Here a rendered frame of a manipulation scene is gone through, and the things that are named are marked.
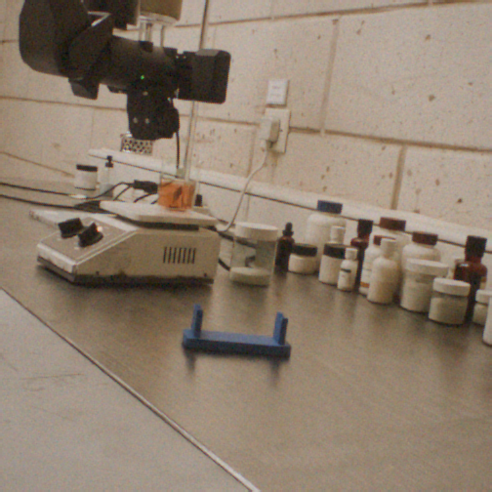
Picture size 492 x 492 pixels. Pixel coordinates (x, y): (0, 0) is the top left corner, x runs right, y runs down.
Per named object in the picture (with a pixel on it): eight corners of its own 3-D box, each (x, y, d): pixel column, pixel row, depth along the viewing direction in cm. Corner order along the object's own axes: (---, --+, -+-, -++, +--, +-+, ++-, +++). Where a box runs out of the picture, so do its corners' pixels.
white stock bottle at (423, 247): (389, 295, 115) (400, 227, 113) (424, 298, 116) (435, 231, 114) (403, 303, 109) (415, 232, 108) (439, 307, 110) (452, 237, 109)
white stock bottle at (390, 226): (380, 293, 115) (392, 220, 113) (353, 284, 120) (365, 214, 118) (410, 294, 118) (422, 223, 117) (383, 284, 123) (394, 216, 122)
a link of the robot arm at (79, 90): (88, 100, 84) (102, 12, 82) (54, 92, 87) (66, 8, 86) (134, 107, 90) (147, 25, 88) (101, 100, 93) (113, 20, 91)
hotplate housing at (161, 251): (71, 285, 91) (79, 218, 89) (32, 263, 101) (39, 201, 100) (230, 287, 103) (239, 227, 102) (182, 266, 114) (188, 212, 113)
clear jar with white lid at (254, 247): (242, 286, 105) (251, 227, 104) (220, 276, 110) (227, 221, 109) (278, 287, 108) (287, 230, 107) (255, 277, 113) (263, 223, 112)
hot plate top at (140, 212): (138, 221, 94) (138, 214, 94) (97, 206, 104) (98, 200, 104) (221, 226, 101) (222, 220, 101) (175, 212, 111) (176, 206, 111)
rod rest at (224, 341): (184, 348, 71) (189, 309, 71) (182, 338, 74) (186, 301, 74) (291, 357, 73) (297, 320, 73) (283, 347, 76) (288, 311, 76)
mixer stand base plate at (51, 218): (64, 232, 131) (64, 225, 130) (26, 214, 147) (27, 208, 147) (217, 240, 147) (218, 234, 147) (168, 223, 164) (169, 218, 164)
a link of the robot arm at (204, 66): (73, 33, 95) (67, 85, 96) (187, 38, 85) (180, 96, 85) (122, 46, 102) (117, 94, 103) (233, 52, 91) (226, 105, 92)
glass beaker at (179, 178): (157, 215, 100) (165, 151, 99) (150, 209, 105) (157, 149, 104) (203, 220, 102) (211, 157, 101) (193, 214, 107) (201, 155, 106)
